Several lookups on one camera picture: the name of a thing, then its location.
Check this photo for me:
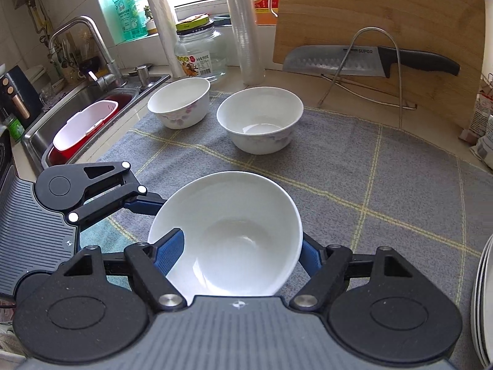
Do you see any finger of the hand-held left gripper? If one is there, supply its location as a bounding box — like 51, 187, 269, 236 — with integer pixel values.
67, 161, 166, 224

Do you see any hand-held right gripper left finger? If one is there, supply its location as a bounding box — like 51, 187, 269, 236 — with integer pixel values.
58, 228, 188, 311

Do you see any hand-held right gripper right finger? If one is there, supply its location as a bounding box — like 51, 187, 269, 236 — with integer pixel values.
290, 233, 414, 311

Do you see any white floral bowl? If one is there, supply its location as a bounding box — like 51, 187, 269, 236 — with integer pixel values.
147, 171, 303, 301
216, 87, 304, 155
147, 77, 211, 130

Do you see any grey checked mat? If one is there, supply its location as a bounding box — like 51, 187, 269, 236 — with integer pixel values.
79, 90, 493, 370

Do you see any white plastic basket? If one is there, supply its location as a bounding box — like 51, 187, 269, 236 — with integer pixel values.
53, 100, 119, 151

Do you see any red wash basin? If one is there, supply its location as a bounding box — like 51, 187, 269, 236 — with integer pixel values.
42, 93, 140, 166

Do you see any small green tin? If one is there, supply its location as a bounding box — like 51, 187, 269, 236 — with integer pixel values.
8, 117, 26, 141

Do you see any stainless steel sink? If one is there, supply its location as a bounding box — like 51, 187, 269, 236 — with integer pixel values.
21, 73, 172, 174

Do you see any black countertop appliance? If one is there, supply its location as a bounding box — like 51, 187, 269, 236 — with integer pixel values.
0, 65, 43, 128

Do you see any glass jar with dark lid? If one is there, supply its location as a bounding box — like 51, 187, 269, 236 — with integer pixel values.
174, 14, 228, 83

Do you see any steel kitchen faucet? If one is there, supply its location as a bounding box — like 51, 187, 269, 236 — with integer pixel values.
48, 15, 126, 89

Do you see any white plastic bag roll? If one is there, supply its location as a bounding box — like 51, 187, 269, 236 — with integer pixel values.
145, 0, 185, 79

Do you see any small potted plant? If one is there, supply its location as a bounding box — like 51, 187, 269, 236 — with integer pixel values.
142, 5, 158, 35

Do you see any green dish soap bottle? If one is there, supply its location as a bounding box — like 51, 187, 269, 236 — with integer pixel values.
112, 0, 149, 42

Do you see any clear plastic wrap roll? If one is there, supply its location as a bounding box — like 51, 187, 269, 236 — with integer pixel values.
221, 0, 266, 86

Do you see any red-print plastic bag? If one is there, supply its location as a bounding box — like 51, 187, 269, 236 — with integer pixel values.
459, 85, 493, 141

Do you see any wooden cutting board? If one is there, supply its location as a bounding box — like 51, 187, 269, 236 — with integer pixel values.
272, 0, 485, 129

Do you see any metal wire rack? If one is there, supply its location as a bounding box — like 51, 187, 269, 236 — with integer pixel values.
318, 27, 418, 128

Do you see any black-handled kitchen knife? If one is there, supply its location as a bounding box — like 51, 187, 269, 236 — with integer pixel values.
282, 45, 461, 78

